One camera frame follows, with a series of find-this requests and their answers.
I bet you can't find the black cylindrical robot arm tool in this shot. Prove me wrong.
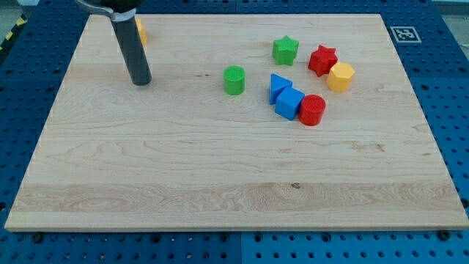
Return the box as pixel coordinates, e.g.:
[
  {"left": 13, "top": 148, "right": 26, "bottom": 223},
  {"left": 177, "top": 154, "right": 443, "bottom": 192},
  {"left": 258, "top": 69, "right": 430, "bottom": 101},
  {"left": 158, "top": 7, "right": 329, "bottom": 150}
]
[{"left": 97, "top": 0, "right": 152, "bottom": 86}]

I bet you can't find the yellow block behind arm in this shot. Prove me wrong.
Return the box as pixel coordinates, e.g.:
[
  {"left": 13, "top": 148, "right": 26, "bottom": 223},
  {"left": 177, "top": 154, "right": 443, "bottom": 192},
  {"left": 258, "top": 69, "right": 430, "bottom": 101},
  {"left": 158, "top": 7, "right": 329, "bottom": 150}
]
[{"left": 136, "top": 18, "right": 147, "bottom": 45}]

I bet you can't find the light wooden board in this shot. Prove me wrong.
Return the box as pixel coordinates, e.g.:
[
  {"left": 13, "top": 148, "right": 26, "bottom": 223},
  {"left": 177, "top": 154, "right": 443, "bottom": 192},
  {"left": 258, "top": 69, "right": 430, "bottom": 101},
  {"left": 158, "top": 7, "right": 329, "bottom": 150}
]
[{"left": 5, "top": 14, "right": 468, "bottom": 232}]

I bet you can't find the green cylinder block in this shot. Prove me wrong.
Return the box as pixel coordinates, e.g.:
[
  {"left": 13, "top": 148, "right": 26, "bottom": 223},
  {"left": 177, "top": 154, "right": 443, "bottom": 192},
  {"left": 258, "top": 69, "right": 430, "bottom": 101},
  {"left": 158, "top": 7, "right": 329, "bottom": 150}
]
[{"left": 224, "top": 65, "right": 245, "bottom": 95}]

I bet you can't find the blue cube block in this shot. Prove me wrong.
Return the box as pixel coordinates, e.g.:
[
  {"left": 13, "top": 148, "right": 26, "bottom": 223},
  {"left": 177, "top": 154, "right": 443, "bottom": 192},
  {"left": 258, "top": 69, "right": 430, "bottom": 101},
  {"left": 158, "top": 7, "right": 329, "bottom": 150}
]
[{"left": 275, "top": 87, "right": 305, "bottom": 120}]

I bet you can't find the blue triangle block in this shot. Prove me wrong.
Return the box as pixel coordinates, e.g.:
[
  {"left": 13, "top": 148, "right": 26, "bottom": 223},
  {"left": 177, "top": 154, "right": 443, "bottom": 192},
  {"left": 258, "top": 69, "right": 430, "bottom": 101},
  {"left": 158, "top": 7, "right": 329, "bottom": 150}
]
[{"left": 269, "top": 73, "right": 292, "bottom": 105}]

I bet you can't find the red cylinder block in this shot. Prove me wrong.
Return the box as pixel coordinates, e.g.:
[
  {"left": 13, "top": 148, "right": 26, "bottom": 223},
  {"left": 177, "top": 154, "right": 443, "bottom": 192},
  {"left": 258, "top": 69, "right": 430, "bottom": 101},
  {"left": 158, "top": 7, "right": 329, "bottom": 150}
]
[{"left": 298, "top": 95, "right": 326, "bottom": 126}]

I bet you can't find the green star block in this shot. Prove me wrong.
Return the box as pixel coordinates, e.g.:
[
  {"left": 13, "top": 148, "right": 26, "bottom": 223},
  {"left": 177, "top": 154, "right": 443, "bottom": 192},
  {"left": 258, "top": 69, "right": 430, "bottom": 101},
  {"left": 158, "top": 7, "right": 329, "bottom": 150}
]
[{"left": 272, "top": 35, "right": 299, "bottom": 66}]

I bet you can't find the red star block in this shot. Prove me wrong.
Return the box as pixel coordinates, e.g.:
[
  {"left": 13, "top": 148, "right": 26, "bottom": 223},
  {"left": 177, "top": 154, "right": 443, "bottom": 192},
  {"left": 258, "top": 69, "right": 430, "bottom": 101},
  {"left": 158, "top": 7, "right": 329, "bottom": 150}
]
[{"left": 308, "top": 45, "right": 338, "bottom": 77}]

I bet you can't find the yellow octagon block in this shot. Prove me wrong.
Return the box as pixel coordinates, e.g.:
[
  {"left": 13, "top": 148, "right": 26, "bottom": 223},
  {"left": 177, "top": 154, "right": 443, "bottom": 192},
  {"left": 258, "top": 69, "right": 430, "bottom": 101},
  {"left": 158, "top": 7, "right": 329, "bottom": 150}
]
[{"left": 326, "top": 62, "right": 355, "bottom": 92}]

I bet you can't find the white fiducial marker tag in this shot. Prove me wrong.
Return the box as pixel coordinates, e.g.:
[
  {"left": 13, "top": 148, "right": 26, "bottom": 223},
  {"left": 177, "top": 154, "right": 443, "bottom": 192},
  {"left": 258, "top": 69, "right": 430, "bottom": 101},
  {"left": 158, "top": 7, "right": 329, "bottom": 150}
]
[{"left": 390, "top": 26, "right": 421, "bottom": 43}]

